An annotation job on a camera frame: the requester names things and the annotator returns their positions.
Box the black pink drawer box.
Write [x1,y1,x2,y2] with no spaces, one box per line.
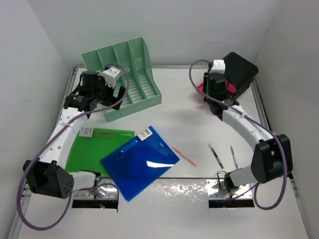
[199,52,258,98]

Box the mint green file organizer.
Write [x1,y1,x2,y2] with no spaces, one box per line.
[81,37,162,122]

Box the purple clear pen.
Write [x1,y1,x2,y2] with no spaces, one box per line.
[208,143,224,169]

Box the blue plastic folder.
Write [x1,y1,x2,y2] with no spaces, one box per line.
[100,126,179,201]

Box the red pen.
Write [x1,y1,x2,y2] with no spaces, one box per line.
[172,147,196,167]

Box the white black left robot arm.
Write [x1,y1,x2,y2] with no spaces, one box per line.
[23,67,126,199]

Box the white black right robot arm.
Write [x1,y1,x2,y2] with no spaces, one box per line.
[203,72,284,193]

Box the green plastic folder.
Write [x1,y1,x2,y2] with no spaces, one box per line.
[65,127,135,177]

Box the blue clear pen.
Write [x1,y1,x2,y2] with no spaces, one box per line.
[230,146,239,169]

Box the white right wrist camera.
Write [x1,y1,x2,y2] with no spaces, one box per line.
[210,59,226,74]

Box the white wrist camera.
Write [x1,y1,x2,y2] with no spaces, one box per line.
[210,59,226,74]
[100,67,121,89]

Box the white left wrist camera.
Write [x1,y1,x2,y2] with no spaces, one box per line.
[100,67,121,89]

